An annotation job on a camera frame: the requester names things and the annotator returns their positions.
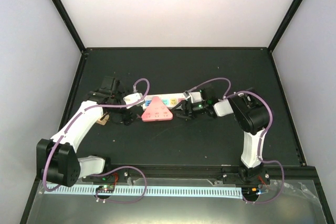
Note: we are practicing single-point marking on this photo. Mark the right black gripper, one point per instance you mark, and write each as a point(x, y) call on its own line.
point(191, 115)

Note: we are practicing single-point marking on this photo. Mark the yellow cube socket adapter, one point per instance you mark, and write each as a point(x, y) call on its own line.
point(104, 119)

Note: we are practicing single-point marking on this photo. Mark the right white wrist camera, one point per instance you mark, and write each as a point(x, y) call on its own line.
point(193, 97)

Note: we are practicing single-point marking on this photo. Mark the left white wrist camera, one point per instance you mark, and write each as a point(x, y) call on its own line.
point(133, 99)

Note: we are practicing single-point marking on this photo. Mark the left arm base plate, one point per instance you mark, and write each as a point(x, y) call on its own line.
point(120, 174)

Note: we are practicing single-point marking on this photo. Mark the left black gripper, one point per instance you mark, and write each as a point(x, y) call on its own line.
point(123, 117)

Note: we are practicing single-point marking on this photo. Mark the pink triangular socket adapter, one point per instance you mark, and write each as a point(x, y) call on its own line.
point(156, 111)

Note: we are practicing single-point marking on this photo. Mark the black aluminium frame post left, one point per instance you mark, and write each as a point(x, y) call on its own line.
point(69, 24)

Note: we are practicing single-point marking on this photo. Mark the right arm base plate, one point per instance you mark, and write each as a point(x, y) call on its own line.
point(240, 175)

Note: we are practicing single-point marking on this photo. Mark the black aluminium frame post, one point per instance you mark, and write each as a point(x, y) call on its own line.
point(290, 13)
point(69, 24)

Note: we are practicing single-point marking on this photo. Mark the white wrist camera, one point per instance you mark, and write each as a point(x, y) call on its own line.
point(193, 97)
point(133, 99)

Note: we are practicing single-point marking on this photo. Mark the light blue slotted cable duct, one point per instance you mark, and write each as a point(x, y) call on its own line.
point(151, 191)

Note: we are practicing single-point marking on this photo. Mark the white power strip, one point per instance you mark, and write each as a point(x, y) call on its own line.
point(169, 100)

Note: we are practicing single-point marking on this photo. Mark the black aluminium frame post right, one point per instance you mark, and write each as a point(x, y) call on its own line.
point(290, 13)

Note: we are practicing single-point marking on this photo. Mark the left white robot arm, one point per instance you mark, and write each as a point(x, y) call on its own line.
point(57, 162)

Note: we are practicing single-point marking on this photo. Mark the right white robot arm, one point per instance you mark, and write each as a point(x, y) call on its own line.
point(250, 111)

